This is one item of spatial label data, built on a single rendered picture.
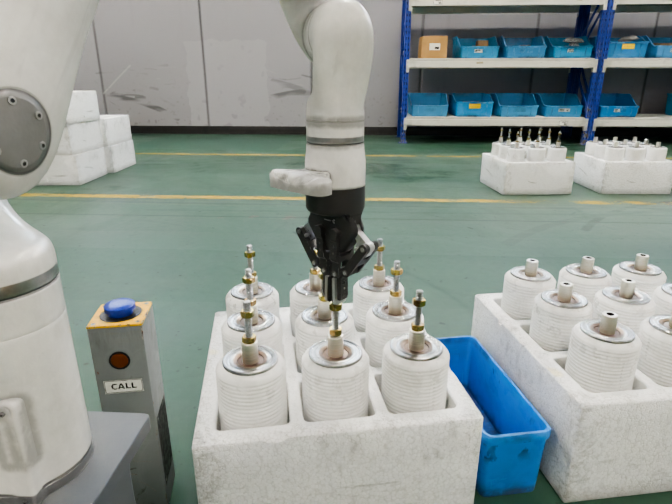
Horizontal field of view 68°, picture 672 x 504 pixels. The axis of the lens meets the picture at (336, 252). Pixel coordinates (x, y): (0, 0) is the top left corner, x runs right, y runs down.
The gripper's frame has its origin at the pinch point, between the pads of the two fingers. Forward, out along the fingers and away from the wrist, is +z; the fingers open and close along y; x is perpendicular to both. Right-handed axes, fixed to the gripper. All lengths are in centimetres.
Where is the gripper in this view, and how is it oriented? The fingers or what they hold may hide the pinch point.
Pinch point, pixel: (335, 287)
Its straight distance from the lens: 67.0
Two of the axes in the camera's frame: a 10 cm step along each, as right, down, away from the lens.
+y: -7.3, -2.2, 6.4
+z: 0.0, 9.4, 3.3
